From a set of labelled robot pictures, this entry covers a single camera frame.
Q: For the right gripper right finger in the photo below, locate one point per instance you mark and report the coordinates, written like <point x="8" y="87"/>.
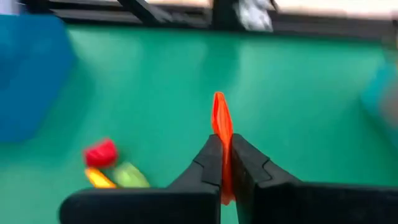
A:
<point x="295" y="205"/>

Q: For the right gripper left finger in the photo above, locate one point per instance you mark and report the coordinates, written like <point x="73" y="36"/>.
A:
<point x="155" y="205"/>

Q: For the small green pepper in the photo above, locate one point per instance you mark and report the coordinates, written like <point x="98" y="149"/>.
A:
<point x="129" y="175"/>

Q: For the orange chili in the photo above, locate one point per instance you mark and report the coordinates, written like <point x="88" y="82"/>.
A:
<point x="98" y="179"/>

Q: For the small red pepper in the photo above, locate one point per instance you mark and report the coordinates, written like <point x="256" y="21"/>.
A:
<point x="101" y="154"/>

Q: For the red chili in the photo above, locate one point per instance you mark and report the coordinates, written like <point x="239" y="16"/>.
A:
<point x="222" y="118"/>

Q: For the green table mat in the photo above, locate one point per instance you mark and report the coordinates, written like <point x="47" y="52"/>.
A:
<point x="186" y="77"/>

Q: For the teal translucent basket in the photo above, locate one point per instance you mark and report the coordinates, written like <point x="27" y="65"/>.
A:
<point x="382" y="90"/>

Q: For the dark teal basket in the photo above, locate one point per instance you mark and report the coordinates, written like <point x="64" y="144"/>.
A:
<point x="31" y="77"/>

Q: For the silver arm base bracket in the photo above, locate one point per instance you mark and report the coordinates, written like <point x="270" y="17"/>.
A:
<point x="255" y="15"/>

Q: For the black metal rig frame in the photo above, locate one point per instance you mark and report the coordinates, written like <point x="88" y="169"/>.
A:
<point x="93" y="15"/>

